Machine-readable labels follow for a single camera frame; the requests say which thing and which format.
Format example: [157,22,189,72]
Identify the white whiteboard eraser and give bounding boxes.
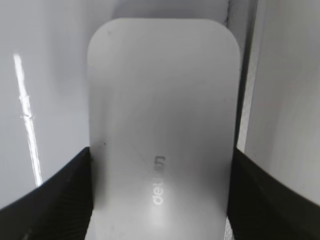
[87,18,241,240]

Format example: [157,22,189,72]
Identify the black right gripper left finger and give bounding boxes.
[0,147,93,240]

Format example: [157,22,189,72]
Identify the white whiteboard with grey frame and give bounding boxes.
[0,0,320,240]

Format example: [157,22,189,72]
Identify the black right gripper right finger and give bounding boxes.
[227,149,320,240]

